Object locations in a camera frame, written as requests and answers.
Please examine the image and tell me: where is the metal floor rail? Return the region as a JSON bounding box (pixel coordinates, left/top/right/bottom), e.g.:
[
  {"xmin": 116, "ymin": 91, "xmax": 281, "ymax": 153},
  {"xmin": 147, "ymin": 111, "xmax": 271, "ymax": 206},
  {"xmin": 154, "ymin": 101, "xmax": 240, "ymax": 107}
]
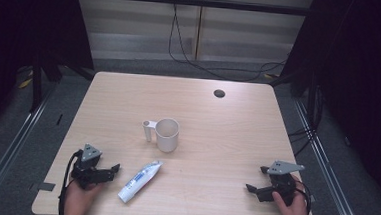
[
  {"xmin": 0, "ymin": 85, "xmax": 57, "ymax": 215},
  {"xmin": 286, "ymin": 98, "xmax": 377, "ymax": 215}
]

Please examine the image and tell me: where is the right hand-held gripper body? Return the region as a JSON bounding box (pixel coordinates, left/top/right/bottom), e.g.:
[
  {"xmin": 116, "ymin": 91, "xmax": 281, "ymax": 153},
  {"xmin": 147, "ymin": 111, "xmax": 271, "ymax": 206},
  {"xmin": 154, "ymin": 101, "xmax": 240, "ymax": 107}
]
[{"xmin": 265, "ymin": 159, "xmax": 305, "ymax": 207}]

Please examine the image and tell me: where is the person's right hand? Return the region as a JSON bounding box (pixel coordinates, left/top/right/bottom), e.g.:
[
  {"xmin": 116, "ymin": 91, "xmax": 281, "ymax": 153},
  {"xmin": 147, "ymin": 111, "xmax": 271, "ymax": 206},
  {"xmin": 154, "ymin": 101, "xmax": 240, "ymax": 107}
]
[{"xmin": 270, "ymin": 174, "xmax": 313, "ymax": 215}]

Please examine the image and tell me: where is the grey tape strip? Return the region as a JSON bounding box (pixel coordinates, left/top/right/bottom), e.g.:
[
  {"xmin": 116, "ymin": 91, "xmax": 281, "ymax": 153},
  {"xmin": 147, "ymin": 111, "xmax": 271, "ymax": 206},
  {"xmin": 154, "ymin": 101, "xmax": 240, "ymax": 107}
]
[{"xmin": 28, "ymin": 180, "xmax": 57, "ymax": 194}]

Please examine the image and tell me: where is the black curtain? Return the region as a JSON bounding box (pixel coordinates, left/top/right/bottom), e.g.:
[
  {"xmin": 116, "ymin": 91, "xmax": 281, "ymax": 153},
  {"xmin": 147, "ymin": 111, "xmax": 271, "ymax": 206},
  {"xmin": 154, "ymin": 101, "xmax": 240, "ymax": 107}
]
[
  {"xmin": 0, "ymin": 0, "xmax": 99, "ymax": 145},
  {"xmin": 272, "ymin": 0, "xmax": 381, "ymax": 210}
]

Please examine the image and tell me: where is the white and blue toothpaste tube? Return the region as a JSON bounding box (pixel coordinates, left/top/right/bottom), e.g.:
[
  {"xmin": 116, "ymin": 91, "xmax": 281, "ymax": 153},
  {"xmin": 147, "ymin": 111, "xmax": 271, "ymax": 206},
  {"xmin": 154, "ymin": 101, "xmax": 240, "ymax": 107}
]
[{"xmin": 117, "ymin": 157, "xmax": 164, "ymax": 206}]

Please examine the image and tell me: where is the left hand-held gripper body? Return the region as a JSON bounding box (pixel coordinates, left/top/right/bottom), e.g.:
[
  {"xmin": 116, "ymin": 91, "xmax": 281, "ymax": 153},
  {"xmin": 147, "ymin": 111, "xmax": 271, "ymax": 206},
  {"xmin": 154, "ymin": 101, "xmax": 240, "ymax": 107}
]
[{"xmin": 69, "ymin": 142, "xmax": 110, "ymax": 191}]

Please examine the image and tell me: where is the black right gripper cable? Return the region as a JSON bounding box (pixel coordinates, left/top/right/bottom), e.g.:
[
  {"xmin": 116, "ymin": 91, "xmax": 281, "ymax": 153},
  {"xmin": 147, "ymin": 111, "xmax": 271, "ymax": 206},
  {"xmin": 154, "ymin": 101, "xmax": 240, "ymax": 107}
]
[{"xmin": 291, "ymin": 179, "xmax": 314, "ymax": 215}]

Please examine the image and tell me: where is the bundle of black floor cables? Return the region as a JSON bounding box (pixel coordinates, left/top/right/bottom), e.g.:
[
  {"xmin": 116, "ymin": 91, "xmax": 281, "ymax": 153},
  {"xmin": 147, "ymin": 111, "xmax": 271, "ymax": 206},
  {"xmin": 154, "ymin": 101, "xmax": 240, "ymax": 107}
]
[{"xmin": 286, "ymin": 83, "xmax": 326, "ymax": 161}]

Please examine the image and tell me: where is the black horizontal frame bar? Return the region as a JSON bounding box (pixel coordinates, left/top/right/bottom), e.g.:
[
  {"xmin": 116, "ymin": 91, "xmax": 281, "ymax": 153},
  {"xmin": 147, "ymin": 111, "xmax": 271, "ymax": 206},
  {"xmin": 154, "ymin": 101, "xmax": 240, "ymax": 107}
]
[{"xmin": 74, "ymin": 0, "xmax": 317, "ymax": 18}]

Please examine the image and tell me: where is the white cup with handle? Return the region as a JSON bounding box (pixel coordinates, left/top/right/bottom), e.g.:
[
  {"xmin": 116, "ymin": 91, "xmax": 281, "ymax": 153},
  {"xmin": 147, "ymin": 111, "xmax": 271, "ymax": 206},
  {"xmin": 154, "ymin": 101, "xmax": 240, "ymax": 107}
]
[{"xmin": 140, "ymin": 116, "xmax": 181, "ymax": 154}]

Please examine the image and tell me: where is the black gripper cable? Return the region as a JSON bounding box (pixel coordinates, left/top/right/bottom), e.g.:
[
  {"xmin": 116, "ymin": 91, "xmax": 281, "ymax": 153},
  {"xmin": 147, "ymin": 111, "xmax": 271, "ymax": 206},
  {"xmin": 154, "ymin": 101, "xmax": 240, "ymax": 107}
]
[
  {"xmin": 291, "ymin": 179, "xmax": 314, "ymax": 215},
  {"xmin": 57, "ymin": 148, "xmax": 84, "ymax": 215}
]

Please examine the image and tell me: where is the long black hanging cable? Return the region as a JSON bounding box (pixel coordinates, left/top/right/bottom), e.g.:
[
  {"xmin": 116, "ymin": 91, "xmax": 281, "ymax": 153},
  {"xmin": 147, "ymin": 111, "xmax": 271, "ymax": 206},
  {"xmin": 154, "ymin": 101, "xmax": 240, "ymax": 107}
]
[{"xmin": 165, "ymin": 2, "xmax": 291, "ymax": 85}]

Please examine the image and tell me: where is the person's left hand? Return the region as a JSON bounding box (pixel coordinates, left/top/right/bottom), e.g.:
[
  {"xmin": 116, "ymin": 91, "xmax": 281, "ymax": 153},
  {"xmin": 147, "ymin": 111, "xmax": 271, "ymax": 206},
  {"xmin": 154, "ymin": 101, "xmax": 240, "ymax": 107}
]
[{"xmin": 63, "ymin": 179, "xmax": 104, "ymax": 215}]

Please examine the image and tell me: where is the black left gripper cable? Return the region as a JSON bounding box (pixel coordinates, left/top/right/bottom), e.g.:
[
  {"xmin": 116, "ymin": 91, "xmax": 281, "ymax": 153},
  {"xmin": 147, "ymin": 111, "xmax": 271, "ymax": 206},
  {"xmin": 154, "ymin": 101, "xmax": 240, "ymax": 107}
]
[{"xmin": 57, "ymin": 148, "xmax": 84, "ymax": 215}]

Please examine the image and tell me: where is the yellow floor marker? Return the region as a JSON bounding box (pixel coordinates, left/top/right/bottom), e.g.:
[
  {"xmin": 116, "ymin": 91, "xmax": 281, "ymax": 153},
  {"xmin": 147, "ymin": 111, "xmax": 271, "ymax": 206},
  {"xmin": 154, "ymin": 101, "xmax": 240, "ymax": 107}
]
[{"xmin": 16, "ymin": 76, "xmax": 34, "ymax": 91}]

